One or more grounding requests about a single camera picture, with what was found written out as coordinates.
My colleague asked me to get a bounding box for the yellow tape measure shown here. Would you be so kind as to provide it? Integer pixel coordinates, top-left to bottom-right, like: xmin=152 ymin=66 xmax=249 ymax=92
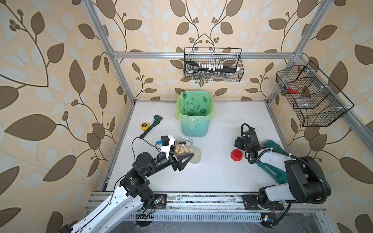
xmin=140 ymin=122 xmax=150 ymax=131

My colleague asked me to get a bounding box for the black wire basket wall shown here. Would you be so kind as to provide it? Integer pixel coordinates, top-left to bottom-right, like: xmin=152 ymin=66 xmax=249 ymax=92
xmin=276 ymin=60 xmax=355 ymax=127
xmin=183 ymin=47 xmax=244 ymax=82

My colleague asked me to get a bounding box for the red jar lid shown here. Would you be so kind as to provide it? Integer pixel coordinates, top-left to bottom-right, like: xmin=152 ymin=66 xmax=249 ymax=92
xmin=230 ymin=149 xmax=243 ymax=162

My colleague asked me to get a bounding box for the red object in basket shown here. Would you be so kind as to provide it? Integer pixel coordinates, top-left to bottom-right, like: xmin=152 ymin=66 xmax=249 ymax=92
xmin=288 ymin=85 xmax=299 ymax=94

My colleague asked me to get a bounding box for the black wire basket back wall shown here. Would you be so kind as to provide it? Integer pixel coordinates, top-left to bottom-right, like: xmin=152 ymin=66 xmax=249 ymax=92
xmin=183 ymin=47 xmax=244 ymax=82

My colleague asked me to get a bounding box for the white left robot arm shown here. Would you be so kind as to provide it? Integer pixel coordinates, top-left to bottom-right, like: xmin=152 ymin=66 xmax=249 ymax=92
xmin=58 ymin=152 xmax=194 ymax=233

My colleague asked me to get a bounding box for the black wire basket right wall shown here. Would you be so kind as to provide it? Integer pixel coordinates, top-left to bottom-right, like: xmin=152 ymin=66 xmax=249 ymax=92
xmin=276 ymin=60 xmax=355 ymax=127

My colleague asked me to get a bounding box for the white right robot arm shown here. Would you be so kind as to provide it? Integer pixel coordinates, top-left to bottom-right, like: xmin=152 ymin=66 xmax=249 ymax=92
xmin=235 ymin=123 xmax=332 ymax=210

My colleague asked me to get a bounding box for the beige lid jar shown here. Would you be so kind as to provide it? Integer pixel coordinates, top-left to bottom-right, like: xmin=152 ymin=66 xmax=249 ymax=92
xmin=190 ymin=147 xmax=202 ymax=164
xmin=174 ymin=136 xmax=193 ymax=156

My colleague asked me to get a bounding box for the green bin with bag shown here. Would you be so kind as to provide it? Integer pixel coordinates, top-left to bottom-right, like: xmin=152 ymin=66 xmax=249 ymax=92
xmin=175 ymin=91 xmax=216 ymax=137

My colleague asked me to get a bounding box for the black socket set rail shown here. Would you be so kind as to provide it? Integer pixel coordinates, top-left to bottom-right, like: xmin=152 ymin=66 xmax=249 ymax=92
xmin=184 ymin=61 xmax=240 ymax=74

